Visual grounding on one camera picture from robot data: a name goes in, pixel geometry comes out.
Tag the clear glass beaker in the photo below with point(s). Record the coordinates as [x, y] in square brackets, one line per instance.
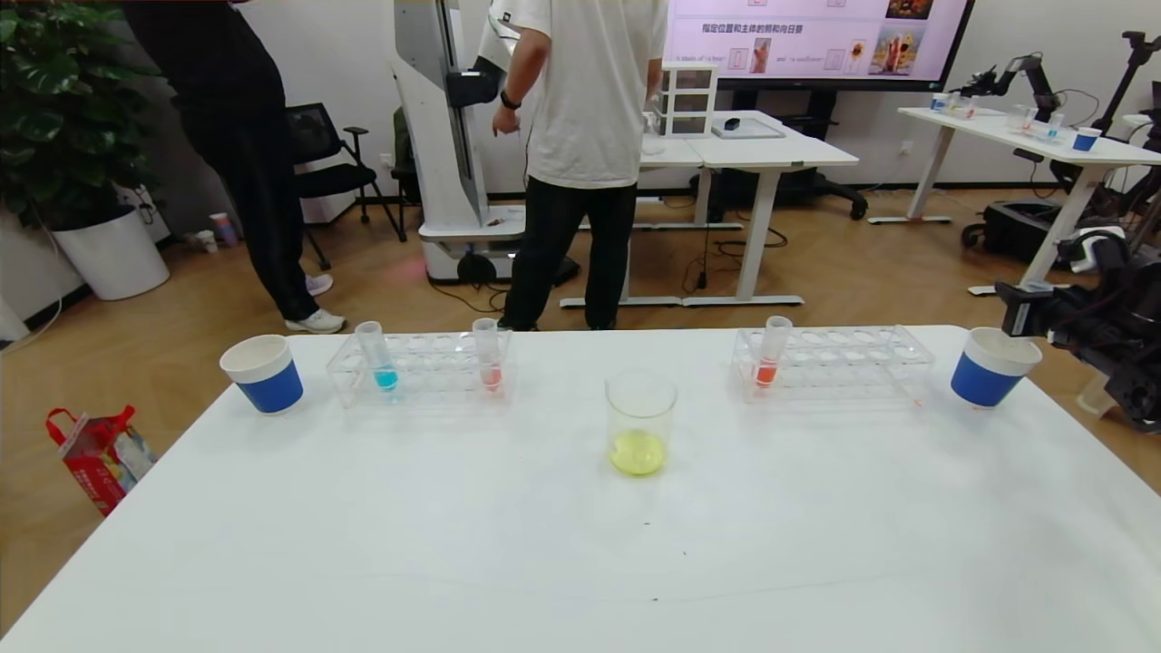
[639, 452]

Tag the blue pigment test tube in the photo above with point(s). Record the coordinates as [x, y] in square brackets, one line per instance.
[386, 378]

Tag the white plant pot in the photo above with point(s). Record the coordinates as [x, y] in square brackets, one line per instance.
[109, 258]

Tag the small white cup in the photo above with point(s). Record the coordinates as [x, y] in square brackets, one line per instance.
[207, 243]

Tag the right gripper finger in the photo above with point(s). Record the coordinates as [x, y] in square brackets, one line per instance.
[1007, 290]

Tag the green potted plant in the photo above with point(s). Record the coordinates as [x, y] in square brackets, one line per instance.
[54, 109]

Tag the black display stand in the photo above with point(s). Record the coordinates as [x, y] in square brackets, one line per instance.
[821, 104]

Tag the long white desk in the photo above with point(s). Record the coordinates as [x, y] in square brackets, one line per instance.
[998, 131]

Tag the person in white shirt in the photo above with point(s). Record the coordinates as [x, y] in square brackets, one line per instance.
[590, 91]

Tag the large wall display screen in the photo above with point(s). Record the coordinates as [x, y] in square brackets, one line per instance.
[816, 45]

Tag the blue white paper cup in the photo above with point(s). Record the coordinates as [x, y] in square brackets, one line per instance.
[984, 383]
[268, 385]

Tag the red shopping bag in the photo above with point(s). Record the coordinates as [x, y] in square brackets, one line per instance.
[95, 462]

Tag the black background robot arm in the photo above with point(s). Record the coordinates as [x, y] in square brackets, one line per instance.
[1034, 68]

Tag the black office chair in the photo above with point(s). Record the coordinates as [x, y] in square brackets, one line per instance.
[322, 177]

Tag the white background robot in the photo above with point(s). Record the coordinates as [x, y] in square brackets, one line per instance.
[435, 136]

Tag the person in black clothes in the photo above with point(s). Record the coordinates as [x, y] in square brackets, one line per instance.
[236, 109]

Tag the white drawer organizer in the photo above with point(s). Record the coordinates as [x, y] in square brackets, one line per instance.
[694, 100]

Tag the clear plastic test tube rack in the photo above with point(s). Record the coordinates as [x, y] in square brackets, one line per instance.
[825, 367]
[435, 376]

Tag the small test tube rack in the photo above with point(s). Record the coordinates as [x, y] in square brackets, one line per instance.
[960, 113]
[1034, 134]

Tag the grey mouse pad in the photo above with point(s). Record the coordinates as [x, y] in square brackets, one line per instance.
[762, 134]

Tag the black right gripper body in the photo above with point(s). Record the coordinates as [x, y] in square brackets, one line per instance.
[1018, 317]

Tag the red pigment test tube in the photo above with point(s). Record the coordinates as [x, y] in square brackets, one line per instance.
[765, 373]
[492, 376]

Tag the white standing desk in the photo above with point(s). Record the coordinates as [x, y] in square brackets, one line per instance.
[671, 154]
[780, 154]

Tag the black tripod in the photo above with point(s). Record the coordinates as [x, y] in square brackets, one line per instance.
[1134, 42]

